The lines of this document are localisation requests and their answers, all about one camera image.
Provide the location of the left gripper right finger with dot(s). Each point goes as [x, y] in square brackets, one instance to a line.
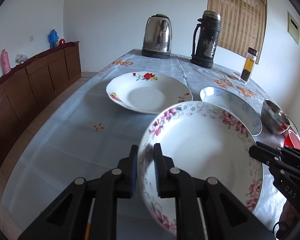
[205, 209]

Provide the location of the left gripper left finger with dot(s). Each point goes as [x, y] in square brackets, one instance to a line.
[87, 209]

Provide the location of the red enamel bowl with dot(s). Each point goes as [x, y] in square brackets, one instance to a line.
[291, 138]

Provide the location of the stainless steel bowl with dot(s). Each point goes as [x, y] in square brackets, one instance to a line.
[273, 117]

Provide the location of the pink floral white plate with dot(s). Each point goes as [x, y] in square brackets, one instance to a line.
[205, 141]

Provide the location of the blue patterned white plate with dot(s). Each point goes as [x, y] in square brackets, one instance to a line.
[235, 105]

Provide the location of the red flower white plate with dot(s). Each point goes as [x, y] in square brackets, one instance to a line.
[147, 92]

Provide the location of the right hand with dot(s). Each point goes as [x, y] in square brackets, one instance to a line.
[289, 223]

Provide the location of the light blue printed tablecloth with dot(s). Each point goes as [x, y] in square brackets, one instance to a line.
[89, 134]

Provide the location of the glass tea bottle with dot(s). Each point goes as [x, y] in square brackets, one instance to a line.
[248, 65]

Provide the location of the brown wooden sideboard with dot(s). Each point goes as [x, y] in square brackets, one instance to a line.
[29, 87]

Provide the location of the bamboo window blind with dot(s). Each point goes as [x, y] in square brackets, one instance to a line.
[243, 24]

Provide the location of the black worn thermos flask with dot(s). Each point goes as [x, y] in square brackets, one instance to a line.
[205, 39]

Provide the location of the clear plastic bag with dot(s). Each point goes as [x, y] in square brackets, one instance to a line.
[21, 58]

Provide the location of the pink thermos jug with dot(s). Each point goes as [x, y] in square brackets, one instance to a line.
[5, 64]

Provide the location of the small red object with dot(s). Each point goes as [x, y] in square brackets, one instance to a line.
[61, 42]

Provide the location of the blue thermos jug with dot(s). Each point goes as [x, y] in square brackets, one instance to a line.
[53, 39]

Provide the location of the stainless steel electric kettle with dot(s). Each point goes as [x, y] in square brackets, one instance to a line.
[157, 42]

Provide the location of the wall electrical panel box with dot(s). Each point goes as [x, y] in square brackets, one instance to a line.
[293, 27]

